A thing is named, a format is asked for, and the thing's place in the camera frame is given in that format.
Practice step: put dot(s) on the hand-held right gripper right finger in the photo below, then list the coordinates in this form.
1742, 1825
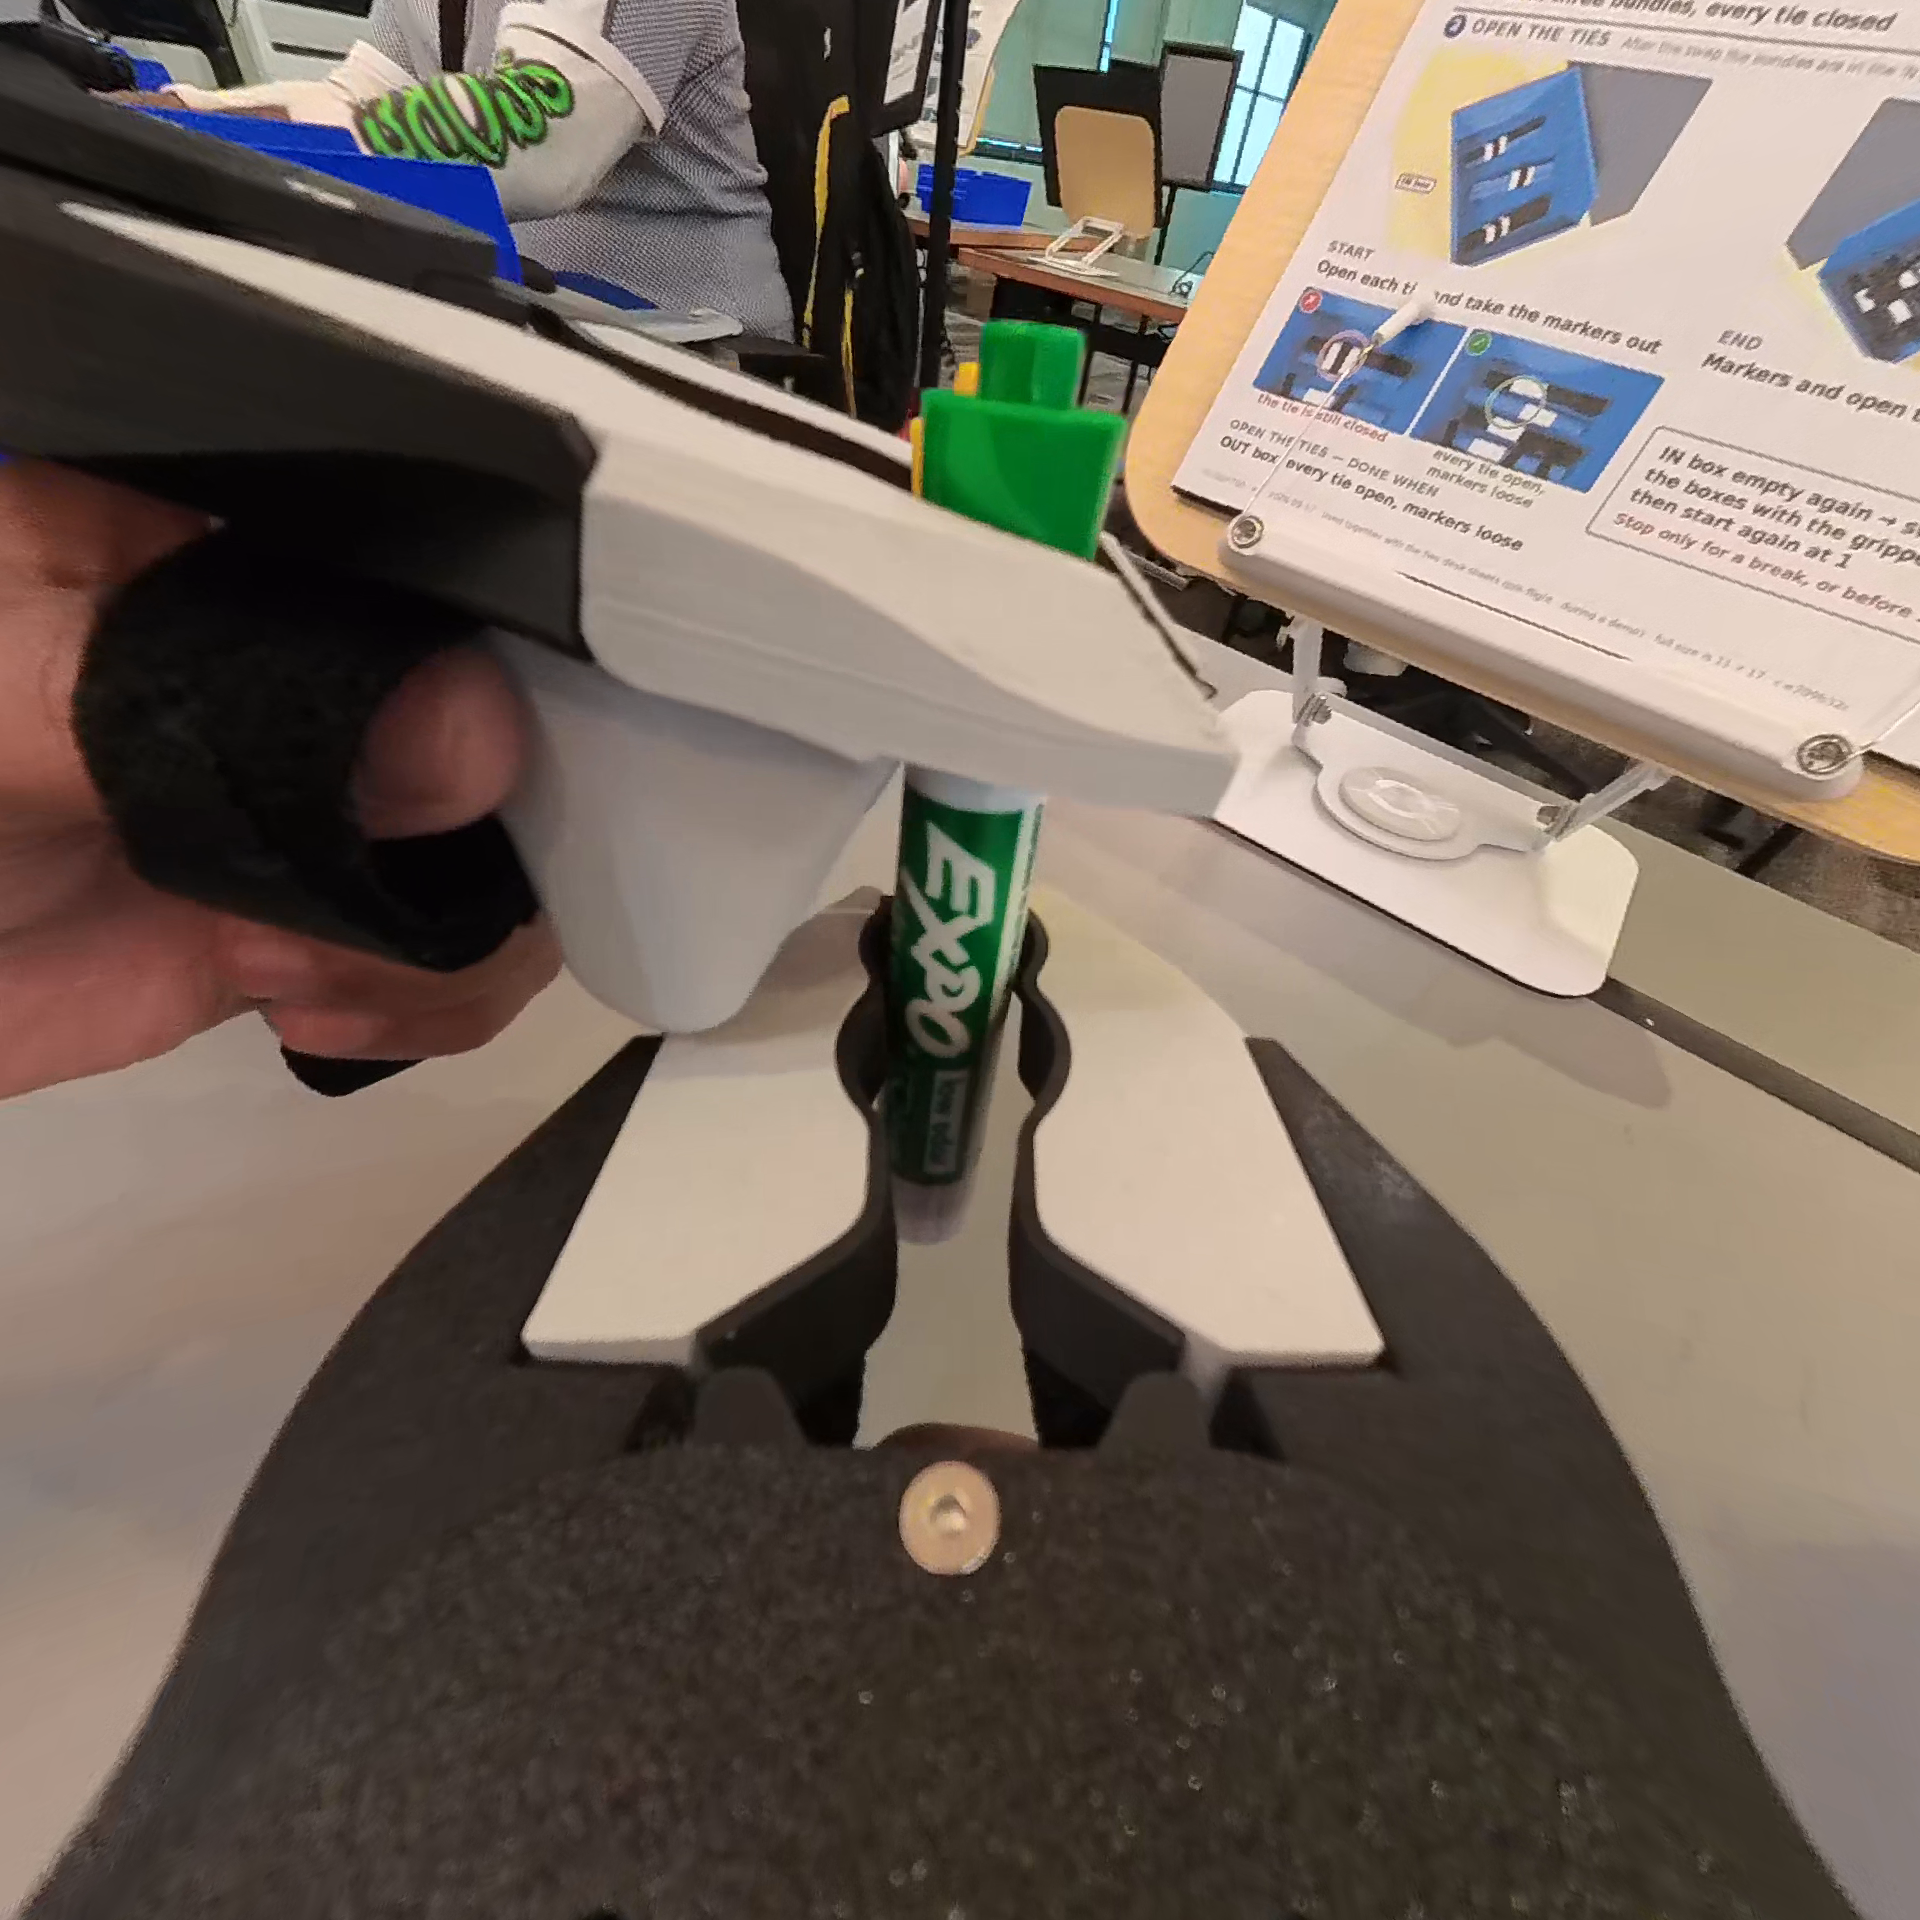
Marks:
1200, 1201

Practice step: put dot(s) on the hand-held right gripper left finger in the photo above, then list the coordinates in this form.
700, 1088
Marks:
722, 1201

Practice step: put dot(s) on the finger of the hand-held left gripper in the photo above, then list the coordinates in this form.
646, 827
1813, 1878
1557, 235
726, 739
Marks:
901, 645
722, 405

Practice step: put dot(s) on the yellow highlighter marker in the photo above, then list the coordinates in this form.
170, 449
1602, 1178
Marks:
971, 378

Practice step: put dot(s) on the green dry erase marker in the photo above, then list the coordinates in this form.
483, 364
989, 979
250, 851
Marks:
962, 930

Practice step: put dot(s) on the grey desk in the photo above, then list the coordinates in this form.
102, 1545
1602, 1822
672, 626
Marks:
1576, 1201

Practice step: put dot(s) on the person's left hand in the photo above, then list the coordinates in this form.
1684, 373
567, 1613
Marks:
61, 901

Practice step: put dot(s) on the wooden white book stand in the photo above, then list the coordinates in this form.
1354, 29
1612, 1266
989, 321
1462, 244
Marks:
1442, 856

